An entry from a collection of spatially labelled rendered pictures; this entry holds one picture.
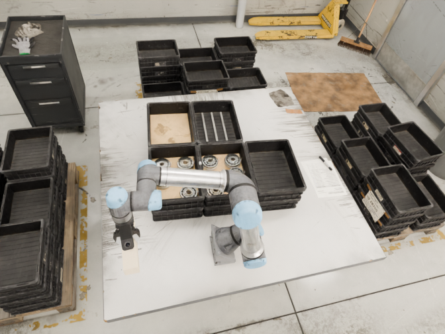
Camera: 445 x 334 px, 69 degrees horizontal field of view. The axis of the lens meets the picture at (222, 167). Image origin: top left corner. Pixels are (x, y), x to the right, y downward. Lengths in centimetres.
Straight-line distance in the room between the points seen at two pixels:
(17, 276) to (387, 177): 265
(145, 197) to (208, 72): 229
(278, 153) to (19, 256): 171
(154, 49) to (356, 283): 287
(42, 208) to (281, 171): 165
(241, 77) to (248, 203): 239
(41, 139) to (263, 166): 171
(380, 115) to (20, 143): 321
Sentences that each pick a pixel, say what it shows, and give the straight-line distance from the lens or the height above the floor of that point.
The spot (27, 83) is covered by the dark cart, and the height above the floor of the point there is 65.
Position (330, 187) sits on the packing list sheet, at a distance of 230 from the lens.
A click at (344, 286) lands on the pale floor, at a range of 281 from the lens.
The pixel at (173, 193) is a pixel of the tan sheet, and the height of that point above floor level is 83.
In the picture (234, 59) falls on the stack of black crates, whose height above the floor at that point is 52.
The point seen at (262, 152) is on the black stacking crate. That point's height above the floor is 83.
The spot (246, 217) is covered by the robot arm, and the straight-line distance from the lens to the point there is 126.
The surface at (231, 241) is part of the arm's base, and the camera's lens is 173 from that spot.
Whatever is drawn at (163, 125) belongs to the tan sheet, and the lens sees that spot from 226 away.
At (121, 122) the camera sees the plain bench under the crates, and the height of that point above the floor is 70.
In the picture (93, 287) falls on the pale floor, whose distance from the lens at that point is 263.
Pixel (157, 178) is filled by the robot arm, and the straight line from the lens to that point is 128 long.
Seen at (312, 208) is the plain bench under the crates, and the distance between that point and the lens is 216.
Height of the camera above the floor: 242
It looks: 52 degrees down
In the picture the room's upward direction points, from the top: 9 degrees clockwise
